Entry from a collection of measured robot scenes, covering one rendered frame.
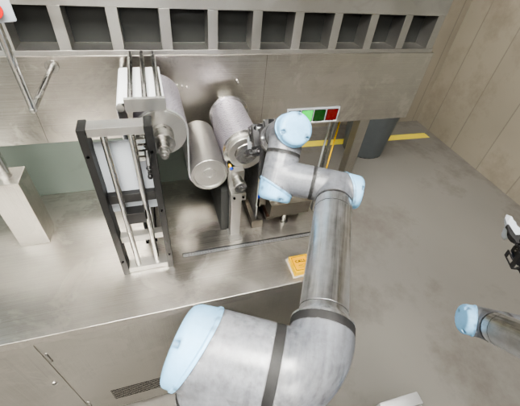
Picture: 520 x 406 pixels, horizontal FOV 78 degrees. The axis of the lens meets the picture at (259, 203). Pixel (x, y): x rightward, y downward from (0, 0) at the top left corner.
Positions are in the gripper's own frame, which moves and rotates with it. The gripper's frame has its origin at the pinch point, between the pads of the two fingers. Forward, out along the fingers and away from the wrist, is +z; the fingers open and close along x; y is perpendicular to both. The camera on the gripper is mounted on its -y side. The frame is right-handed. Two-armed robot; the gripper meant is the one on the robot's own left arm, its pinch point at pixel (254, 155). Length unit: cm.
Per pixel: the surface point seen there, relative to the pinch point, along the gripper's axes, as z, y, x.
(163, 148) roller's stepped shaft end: -9.5, 3.2, 26.9
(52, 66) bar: 17, 34, 56
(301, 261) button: 7.0, -38.2, -14.4
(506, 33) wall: 130, 98, -286
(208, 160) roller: 4.4, -0.1, 13.9
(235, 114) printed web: 9.7, 14.7, 2.2
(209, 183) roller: 11.1, -7.1, 13.7
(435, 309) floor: 70, -106, -129
